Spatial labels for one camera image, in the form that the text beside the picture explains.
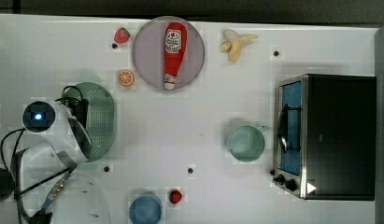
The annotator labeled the red ketchup bottle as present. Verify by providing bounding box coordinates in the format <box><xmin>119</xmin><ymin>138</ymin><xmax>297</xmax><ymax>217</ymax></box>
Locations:
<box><xmin>164</xmin><ymin>22</ymin><xmax>188</xmax><ymax>90</ymax></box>

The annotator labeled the green plastic strainer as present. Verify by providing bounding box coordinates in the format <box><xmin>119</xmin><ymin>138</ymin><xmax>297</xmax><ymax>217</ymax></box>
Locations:
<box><xmin>64</xmin><ymin>81</ymin><xmax>116</xmax><ymax>162</ymax></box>

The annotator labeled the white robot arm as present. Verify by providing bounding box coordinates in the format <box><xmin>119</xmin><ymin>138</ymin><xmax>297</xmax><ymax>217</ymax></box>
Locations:
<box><xmin>11</xmin><ymin>101</ymin><xmax>110</xmax><ymax>224</ymax></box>

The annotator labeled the pink toy strawberry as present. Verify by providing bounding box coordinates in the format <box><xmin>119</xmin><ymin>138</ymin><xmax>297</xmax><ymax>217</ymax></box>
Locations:
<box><xmin>114</xmin><ymin>27</ymin><xmax>130</xmax><ymax>44</ymax></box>

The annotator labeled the red toy strawberry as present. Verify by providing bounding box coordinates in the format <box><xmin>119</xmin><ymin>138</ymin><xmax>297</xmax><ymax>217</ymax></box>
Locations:
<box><xmin>169</xmin><ymin>189</ymin><xmax>183</xmax><ymax>204</ymax></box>

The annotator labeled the black toaster oven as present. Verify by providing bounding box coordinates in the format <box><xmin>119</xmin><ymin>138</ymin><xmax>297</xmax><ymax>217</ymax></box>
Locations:
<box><xmin>271</xmin><ymin>74</ymin><xmax>377</xmax><ymax>201</ymax></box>

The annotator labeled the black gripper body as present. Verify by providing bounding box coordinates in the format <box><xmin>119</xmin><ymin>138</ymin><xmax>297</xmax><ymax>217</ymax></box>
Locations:
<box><xmin>68</xmin><ymin>98</ymin><xmax>89</xmax><ymax>126</ymax></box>

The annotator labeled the toy orange slice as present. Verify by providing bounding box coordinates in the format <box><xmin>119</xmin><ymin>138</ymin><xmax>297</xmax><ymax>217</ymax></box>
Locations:
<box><xmin>119</xmin><ymin>70</ymin><xmax>135</xmax><ymax>87</ymax></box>

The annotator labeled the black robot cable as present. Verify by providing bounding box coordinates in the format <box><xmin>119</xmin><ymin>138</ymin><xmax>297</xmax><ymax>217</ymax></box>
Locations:
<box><xmin>0</xmin><ymin>85</ymin><xmax>83</xmax><ymax>224</ymax></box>

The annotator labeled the blue plastic cup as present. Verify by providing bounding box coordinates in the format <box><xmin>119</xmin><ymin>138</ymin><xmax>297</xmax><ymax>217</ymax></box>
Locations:
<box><xmin>129</xmin><ymin>193</ymin><xmax>163</xmax><ymax>224</ymax></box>

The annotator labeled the peeled toy banana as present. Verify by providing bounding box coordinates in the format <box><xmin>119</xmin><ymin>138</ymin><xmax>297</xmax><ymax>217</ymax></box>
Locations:
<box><xmin>220</xmin><ymin>29</ymin><xmax>258</xmax><ymax>62</ymax></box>

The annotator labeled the grey round plate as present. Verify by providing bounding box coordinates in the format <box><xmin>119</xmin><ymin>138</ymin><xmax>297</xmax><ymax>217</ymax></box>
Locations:
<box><xmin>132</xmin><ymin>16</ymin><xmax>206</xmax><ymax>90</ymax></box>

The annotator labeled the green plastic cup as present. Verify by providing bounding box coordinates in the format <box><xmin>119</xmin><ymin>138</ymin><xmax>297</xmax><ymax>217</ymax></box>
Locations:
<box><xmin>226</xmin><ymin>125</ymin><xmax>267</xmax><ymax>162</ymax></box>

